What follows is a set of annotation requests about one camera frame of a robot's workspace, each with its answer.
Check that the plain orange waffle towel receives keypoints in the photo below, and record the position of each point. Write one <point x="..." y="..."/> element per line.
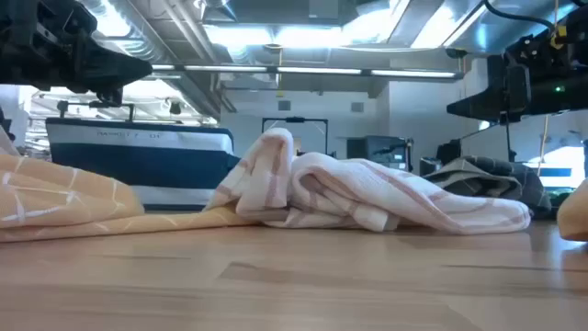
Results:
<point x="574" y="216"/>

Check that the navy fabric bin white stripes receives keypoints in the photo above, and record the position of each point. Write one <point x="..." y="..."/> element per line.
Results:
<point x="138" y="165"/>

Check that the orange towel with white grid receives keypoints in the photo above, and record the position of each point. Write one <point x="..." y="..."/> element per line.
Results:
<point x="55" y="193"/>

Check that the black equipment cabinet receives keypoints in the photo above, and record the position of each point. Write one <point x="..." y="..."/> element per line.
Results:
<point x="376" y="151"/>

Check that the black rectangular frame stand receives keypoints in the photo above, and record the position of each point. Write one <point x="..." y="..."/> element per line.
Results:
<point x="294" y="119"/>

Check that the white towel with pink stripes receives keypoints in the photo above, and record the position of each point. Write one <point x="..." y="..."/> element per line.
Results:
<point x="367" y="193"/>

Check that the grey checked towel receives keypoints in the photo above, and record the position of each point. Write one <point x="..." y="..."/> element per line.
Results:
<point x="496" y="179"/>

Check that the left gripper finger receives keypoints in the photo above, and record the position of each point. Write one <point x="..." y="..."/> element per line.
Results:
<point x="119" y="69"/>

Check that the long ceiling light bar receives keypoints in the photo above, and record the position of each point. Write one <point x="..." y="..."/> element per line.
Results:
<point x="317" y="70"/>

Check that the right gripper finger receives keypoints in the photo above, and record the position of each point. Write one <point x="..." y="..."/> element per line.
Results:
<point x="478" y="105"/>

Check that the white blue striped bin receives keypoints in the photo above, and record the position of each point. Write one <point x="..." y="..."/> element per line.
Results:
<point x="558" y="172"/>

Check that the grey wall vent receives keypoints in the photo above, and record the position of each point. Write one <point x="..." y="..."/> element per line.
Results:
<point x="284" y="105"/>
<point x="357" y="107"/>

